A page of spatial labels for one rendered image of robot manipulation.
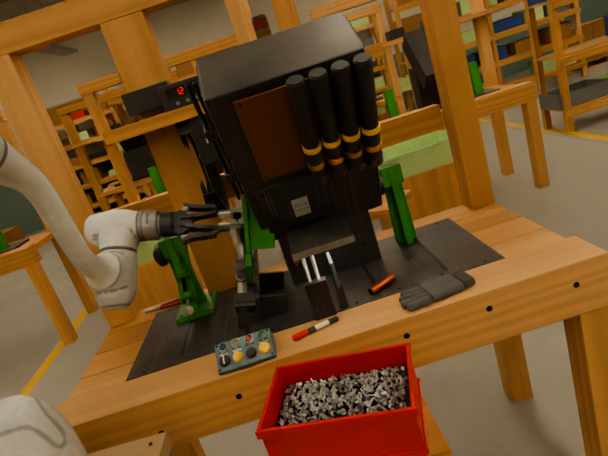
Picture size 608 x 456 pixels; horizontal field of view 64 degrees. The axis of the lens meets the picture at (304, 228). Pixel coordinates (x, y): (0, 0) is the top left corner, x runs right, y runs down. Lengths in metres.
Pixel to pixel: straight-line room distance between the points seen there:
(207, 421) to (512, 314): 0.82
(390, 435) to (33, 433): 0.62
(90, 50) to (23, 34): 10.06
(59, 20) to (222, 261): 0.92
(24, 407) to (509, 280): 1.08
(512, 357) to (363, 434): 1.31
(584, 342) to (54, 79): 11.49
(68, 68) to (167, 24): 2.32
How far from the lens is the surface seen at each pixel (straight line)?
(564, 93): 6.26
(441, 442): 1.06
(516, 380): 2.29
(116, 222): 1.47
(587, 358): 1.54
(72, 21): 1.78
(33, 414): 0.99
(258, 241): 1.38
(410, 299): 1.28
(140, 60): 1.72
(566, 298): 1.41
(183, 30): 11.51
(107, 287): 1.40
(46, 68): 12.16
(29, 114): 1.83
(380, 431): 0.99
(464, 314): 1.30
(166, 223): 1.45
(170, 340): 1.59
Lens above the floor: 1.53
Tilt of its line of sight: 17 degrees down
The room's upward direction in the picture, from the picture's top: 18 degrees counter-clockwise
